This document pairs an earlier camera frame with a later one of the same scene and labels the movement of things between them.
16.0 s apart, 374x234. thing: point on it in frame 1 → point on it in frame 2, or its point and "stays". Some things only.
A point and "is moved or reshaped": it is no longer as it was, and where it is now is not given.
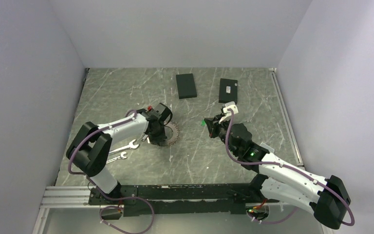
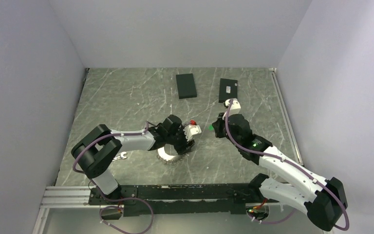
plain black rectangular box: x=186 y=86 stays
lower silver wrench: x=122 y=156 stays
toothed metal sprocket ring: x=176 y=131 is moved or reshaped
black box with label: x=228 y=90 stays
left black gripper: x=155 y=141 → x=182 y=149
